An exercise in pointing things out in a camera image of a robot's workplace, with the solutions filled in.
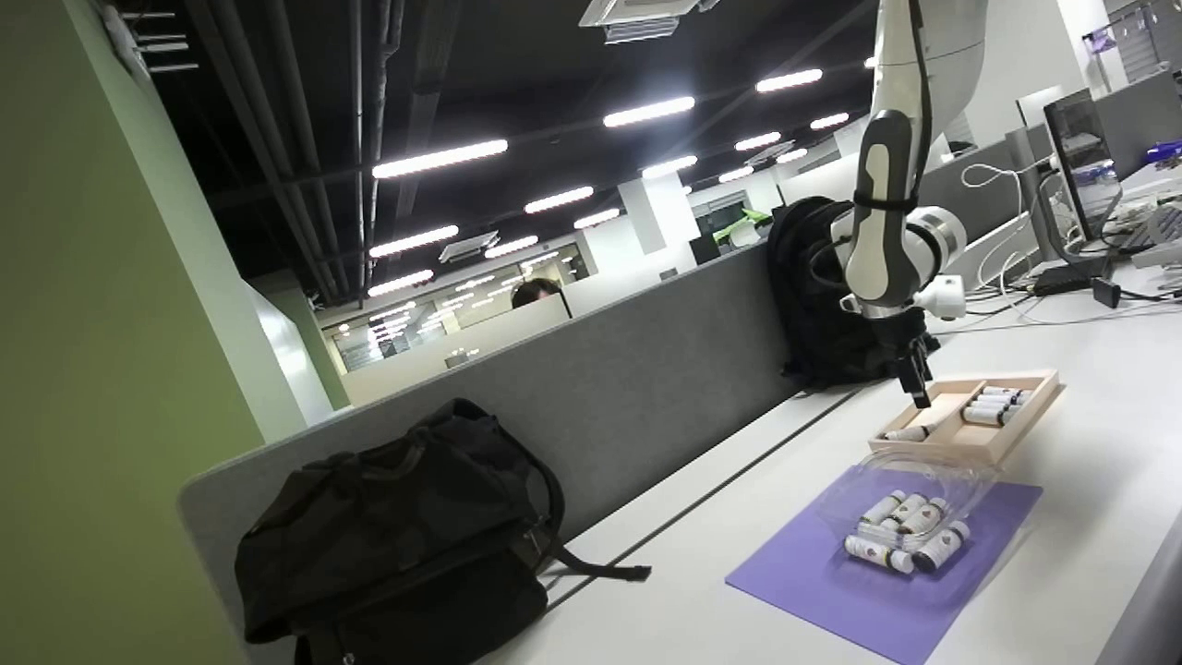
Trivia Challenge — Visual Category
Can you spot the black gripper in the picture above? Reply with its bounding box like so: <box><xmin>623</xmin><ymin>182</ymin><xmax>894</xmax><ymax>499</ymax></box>
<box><xmin>879</xmin><ymin>309</ymin><xmax>932</xmax><ymax>411</ymax></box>

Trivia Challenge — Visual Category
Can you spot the lone small white bottle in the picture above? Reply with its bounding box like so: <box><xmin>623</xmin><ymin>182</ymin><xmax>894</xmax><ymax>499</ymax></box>
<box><xmin>887</xmin><ymin>424</ymin><xmax>932</xmax><ymax>440</ymax></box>

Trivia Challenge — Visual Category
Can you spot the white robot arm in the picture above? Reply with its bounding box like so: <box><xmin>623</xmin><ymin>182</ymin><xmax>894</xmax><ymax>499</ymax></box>
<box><xmin>831</xmin><ymin>0</ymin><xmax>990</xmax><ymax>406</ymax></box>

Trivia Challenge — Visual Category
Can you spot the wooden two-segment box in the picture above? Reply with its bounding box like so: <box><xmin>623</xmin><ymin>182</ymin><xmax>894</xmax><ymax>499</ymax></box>
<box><xmin>868</xmin><ymin>371</ymin><xmax>1062</xmax><ymax>470</ymax></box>

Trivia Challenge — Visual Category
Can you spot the black backpack far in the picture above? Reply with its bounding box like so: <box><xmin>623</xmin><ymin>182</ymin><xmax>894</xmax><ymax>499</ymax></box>
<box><xmin>763</xmin><ymin>196</ymin><xmax>894</xmax><ymax>390</ymax></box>

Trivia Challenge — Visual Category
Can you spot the black backpack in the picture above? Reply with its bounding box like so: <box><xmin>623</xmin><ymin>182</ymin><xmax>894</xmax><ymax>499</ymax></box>
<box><xmin>763</xmin><ymin>196</ymin><xmax>894</xmax><ymax>390</ymax></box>
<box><xmin>234</xmin><ymin>398</ymin><xmax>651</xmax><ymax>665</ymax></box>

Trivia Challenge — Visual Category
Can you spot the bagged bottle top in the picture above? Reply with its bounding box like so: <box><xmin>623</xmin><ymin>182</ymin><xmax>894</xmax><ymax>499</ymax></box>
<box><xmin>860</xmin><ymin>493</ymin><xmax>906</xmax><ymax>525</ymax></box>

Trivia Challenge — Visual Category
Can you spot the clear plastic bag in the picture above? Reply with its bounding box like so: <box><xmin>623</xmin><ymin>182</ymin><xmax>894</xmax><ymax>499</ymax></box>
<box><xmin>828</xmin><ymin>462</ymin><xmax>997</xmax><ymax>580</ymax></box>

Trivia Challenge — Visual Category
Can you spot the white keyboard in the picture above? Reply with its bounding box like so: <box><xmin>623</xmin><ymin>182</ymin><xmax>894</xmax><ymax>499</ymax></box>
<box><xmin>953</xmin><ymin>216</ymin><xmax>1043</xmax><ymax>296</ymax></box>

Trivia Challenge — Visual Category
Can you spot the purple mat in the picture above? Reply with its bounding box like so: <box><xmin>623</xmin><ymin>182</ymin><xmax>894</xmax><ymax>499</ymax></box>
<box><xmin>726</xmin><ymin>467</ymin><xmax>1043</xmax><ymax>665</ymax></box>

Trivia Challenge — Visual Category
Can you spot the computer monitor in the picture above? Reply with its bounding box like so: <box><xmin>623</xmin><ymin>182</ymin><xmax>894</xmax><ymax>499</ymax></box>
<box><xmin>1046</xmin><ymin>87</ymin><xmax>1112</xmax><ymax>238</ymax></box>

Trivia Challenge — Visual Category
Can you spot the grey desk divider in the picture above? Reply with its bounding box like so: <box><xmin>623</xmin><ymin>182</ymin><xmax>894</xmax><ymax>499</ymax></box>
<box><xmin>177</xmin><ymin>133</ymin><xmax>1062</xmax><ymax>596</ymax></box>

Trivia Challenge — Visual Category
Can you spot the black backpack near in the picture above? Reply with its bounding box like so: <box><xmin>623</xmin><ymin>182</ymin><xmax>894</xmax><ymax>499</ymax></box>
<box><xmin>234</xmin><ymin>398</ymin><xmax>651</xmax><ymax>665</ymax></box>

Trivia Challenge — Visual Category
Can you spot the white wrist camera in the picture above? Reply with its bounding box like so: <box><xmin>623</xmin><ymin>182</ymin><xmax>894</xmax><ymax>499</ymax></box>
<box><xmin>917</xmin><ymin>275</ymin><xmax>967</xmax><ymax>323</ymax></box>

